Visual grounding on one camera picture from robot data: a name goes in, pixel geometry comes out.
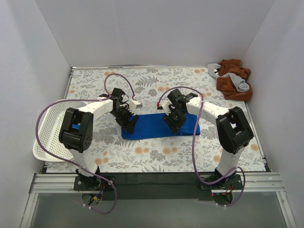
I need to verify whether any brown towel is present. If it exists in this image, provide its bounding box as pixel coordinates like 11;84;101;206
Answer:
217;59;253;102

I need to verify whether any aluminium frame rail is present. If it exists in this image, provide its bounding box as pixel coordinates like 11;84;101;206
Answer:
29;172;285;193

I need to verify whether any grey cloth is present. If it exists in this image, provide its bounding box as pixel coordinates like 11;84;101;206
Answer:
207;63;249;92

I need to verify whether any floral table mat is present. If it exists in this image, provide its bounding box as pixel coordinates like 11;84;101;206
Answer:
46;66;266;173

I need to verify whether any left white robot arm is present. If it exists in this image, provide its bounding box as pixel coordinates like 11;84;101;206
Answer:
59;88;142;190

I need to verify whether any blue towel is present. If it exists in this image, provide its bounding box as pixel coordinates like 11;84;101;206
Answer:
72;124;80;130
121;113;197;140

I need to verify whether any white perforated plastic basket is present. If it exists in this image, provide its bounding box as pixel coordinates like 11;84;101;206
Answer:
33;100;88;162

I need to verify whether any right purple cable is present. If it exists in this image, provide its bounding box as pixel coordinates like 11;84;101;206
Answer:
156;86;247;208

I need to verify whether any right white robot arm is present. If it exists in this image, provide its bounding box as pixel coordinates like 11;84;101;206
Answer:
157;86;254;189

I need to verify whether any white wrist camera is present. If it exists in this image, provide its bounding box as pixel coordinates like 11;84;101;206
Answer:
129;100;143;111
157;101;171;115

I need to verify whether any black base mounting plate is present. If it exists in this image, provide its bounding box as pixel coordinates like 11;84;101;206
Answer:
73;174;244;201

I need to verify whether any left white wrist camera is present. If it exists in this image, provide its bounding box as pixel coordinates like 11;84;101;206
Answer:
129;100;143;111

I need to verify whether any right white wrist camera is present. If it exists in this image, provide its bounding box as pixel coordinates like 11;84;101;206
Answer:
157;101;171;115

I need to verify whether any purple cable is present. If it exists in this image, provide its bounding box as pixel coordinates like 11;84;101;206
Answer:
156;86;247;208
35;74;136;214

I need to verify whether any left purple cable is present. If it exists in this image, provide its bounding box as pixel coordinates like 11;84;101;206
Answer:
35;74;136;214

